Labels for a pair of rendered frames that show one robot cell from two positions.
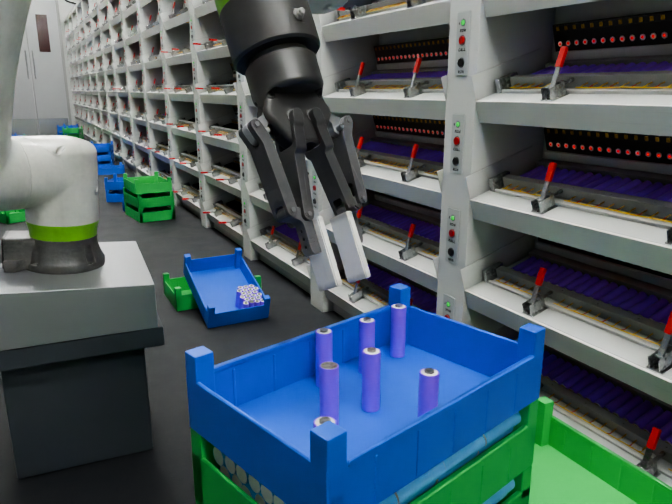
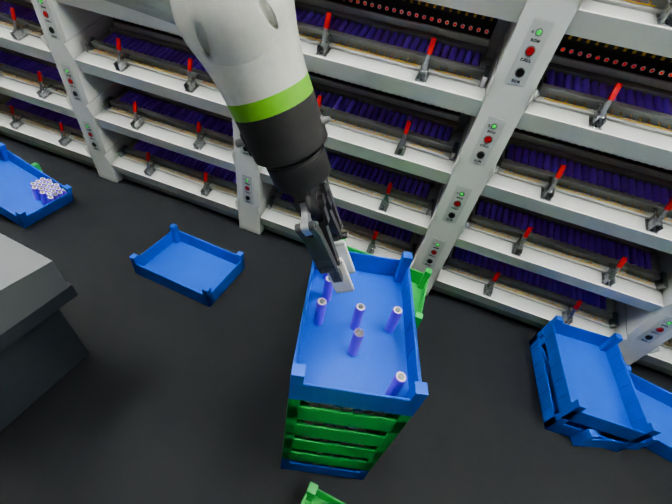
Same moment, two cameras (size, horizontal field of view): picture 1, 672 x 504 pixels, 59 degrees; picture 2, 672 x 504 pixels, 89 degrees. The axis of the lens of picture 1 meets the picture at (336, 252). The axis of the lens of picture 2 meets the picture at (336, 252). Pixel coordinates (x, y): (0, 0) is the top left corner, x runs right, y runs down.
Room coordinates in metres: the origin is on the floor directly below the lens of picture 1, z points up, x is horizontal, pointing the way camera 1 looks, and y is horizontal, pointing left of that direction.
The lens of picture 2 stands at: (0.35, 0.29, 0.94)
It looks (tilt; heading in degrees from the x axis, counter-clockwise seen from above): 43 degrees down; 310
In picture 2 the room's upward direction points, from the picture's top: 11 degrees clockwise
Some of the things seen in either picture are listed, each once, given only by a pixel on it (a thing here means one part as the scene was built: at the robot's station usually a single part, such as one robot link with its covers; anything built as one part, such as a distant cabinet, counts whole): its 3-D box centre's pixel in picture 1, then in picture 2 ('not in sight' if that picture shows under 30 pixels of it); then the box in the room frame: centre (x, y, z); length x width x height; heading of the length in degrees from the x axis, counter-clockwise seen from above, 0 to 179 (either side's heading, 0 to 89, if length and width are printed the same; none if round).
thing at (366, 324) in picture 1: (366, 345); (328, 288); (0.62, -0.03, 0.44); 0.02 x 0.02 x 0.06
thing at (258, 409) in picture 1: (373, 375); (358, 315); (0.54, -0.04, 0.44); 0.30 x 0.20 x 0.08; 133
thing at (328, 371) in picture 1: (329, 397); (355, 343); (0.50, 0.01, 0.44); 0.02 x 0.02 x 0.06
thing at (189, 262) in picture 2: not in sight; (190, 262); (1.20, 0.02, 0.04); 0.30 x 0.20 x 0.08; 25
